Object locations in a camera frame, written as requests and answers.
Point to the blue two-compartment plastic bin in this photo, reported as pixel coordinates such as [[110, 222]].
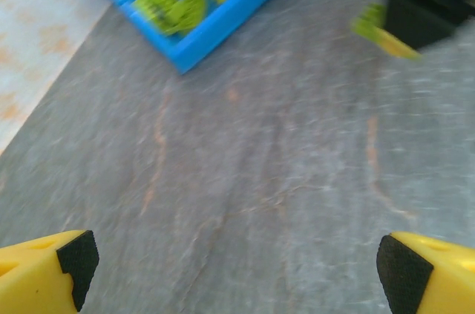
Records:
[[208, 39]]

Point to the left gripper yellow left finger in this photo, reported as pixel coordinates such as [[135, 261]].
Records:
[[33, 277]]

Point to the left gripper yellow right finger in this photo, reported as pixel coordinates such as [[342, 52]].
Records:
[[445, 280]]

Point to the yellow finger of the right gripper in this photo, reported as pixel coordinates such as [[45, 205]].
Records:
[[397, 45]]

